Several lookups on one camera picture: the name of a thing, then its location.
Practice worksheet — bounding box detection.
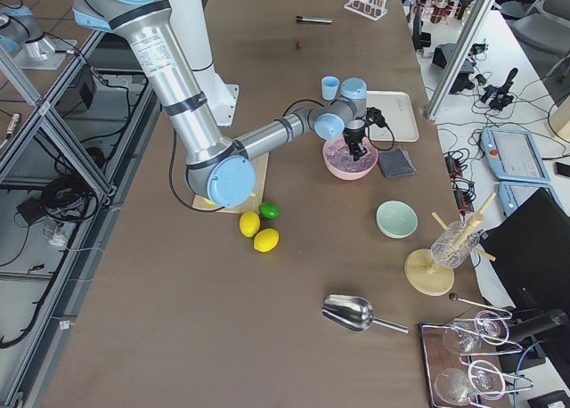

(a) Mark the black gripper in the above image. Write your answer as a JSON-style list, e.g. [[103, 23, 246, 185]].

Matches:
[[344, 118, 368, 160]]

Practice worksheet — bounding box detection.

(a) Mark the long bar spoon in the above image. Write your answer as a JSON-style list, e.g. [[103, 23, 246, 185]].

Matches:
[[448, 292, 512, 318]]

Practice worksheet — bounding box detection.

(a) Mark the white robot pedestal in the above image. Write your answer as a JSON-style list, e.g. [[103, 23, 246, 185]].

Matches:
[[168, 0, 239, 127]]

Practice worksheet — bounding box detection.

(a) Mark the wooden cutting board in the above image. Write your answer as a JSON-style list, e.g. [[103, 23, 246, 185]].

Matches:
[[191, 153, 270, 214]]

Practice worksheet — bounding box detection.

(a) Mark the aluminium frame post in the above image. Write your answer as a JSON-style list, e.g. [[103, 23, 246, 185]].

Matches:
[[425, 0, 496, 121]]

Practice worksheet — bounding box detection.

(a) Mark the cream rabbit tray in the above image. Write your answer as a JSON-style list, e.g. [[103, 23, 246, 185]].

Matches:
[[367, 90, 419, 143]]

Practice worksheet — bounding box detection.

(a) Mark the metal ice scoop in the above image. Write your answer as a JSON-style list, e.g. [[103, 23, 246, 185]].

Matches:
[[322, 294, 409, 334]]

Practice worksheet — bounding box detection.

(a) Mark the light blue plastic cup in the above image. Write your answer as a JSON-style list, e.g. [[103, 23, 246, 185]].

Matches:
[[321, 76, 339, 101]]

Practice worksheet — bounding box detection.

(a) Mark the grey folded cloth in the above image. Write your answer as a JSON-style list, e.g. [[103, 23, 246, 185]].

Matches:
[[378, 147, 416, 178]]

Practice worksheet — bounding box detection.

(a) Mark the green lime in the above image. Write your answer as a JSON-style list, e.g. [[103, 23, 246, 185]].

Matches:
[[258, 202, 281, 220]]

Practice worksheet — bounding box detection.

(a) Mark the wine glass rack tray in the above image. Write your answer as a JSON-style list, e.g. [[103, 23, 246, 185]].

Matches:
[[419, 322, 534, 407]]

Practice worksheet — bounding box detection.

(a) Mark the black monitor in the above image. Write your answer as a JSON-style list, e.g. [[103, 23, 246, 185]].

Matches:
[[481, 188, 569, 312]]

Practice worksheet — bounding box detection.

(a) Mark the upper wine glass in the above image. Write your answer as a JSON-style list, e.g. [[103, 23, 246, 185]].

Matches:
[[442, 310, 509, 355]]

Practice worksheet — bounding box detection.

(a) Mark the light green bowl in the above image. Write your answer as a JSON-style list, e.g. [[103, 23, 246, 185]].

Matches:
[[376, 200, 419, 239]]

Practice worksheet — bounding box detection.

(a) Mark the blue teach pendant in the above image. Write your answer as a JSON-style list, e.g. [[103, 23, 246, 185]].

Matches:
[[479, 127, 550, 184], [498, 181, 552, 217]]

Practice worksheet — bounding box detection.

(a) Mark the steel muddler black tip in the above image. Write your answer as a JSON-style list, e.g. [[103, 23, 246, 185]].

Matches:
[[296, 15, 333, 25]]

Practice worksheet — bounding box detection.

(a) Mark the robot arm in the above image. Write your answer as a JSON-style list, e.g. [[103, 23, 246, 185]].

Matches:
[[73, 0, 367, 207], [1, 5, 56, 61]]

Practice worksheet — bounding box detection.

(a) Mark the lower wine glass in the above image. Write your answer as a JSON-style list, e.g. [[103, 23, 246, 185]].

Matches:
[[435, 360, 507, 407]]

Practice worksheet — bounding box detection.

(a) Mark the textured clear glass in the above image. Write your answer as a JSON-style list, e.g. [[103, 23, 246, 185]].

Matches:
[[430, 221, 479, 269]]

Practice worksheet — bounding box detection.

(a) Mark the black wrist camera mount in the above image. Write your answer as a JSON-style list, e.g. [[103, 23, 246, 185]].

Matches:
[[366, 107, 387, 127]]

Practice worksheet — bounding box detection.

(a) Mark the pink bowl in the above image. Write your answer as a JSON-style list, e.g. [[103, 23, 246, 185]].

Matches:
[[322, 136, 378, 181]]

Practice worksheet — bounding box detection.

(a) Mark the wooden cup stand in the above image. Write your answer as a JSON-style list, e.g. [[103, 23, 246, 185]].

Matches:
[[404, 192, 496, 296]]

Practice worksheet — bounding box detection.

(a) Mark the yellow lemon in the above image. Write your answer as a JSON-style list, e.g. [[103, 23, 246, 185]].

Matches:
[[253, 228, 280, 253], [239, 210, 261, 238]]

